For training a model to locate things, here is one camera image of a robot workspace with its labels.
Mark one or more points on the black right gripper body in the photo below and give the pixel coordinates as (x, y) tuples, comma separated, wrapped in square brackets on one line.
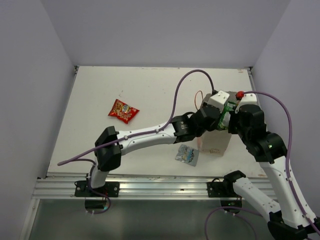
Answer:
[(234, 127)]

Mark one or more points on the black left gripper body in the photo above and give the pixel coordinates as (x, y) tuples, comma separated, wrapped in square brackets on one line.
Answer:
[(214, 126)]

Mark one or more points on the green snack bag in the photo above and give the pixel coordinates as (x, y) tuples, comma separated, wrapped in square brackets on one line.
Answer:
[(225, 117)]

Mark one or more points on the beige paper bag orange handles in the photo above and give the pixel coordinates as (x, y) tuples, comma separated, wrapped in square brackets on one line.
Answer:
[(216, 142)]

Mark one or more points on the small red snack packet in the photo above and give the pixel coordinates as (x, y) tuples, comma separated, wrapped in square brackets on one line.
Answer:
[(123, 111)]

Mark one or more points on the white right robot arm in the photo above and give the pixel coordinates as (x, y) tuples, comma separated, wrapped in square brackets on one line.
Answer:
[(290, 217)]

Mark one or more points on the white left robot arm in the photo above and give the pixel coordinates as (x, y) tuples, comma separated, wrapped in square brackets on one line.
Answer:
[(112, 145)]

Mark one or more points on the small silver snack packet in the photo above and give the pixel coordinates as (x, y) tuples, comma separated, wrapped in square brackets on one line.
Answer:
[(187, 155)]

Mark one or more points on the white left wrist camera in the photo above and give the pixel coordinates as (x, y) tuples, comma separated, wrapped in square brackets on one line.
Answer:
[(219, 99)]

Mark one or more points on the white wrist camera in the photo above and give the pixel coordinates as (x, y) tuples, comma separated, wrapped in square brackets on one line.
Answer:
[(245, 98), (219, 99)]

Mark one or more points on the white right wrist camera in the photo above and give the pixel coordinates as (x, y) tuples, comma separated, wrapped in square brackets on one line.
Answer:
[(245, 98)]

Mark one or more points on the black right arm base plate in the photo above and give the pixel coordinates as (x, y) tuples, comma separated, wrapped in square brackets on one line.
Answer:
[(220, 189)]

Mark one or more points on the aluminium mounting rail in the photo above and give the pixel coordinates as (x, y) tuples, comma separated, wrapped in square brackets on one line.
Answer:
[(130, 187)]

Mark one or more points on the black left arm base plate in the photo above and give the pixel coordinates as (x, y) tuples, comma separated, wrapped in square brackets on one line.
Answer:
[(110, 189)]

